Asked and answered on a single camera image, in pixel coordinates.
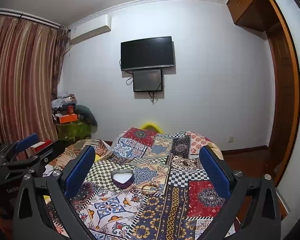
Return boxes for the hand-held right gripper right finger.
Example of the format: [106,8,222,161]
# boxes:
[199,145,282,240]

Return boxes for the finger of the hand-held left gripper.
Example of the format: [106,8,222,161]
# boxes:
[0,133,40,161]
[2,139,67,178]

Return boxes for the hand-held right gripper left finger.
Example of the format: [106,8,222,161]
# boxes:
[12,145,100,240]

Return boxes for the purple heart-shaped tin box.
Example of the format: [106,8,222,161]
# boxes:
[111,169,135,188]

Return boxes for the red orange bracelets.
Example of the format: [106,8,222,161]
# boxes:
[139,182,163,196]

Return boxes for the red box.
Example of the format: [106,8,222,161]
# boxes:
[31,141,52,153]

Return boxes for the orange striped bedsheet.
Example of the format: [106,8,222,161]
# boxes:
[52,138,112,172]

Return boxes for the green patterned cloth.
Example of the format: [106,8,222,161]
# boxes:
[55,121,93,141]

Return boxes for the orange box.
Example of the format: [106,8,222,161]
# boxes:
[59,114,79,124]

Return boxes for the pile of household clutter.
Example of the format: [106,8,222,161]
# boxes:
[51,93,77,117]

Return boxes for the striped brown curtain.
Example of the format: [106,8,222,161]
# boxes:
[0,14,65,147]

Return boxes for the patchwork printed blanket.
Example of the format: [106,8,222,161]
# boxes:
[47,127,240,240]

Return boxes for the yellow plastic seat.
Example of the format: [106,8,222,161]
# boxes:
[140,122,164,133]

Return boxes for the brown wooden door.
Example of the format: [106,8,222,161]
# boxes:
[262,0,300,188]

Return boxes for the white air conditioner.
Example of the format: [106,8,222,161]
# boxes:
[69,14,112,46]

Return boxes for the wooden overhead cabinet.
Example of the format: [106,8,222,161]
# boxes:
[226,0,270,32]

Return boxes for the small black wall monitor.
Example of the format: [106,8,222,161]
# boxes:
[133,69,163,92]

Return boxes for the white curtain rail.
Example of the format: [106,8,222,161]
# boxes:
[0,8,62,27]

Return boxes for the black wall television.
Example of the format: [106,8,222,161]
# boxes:
[120,36,175,72]

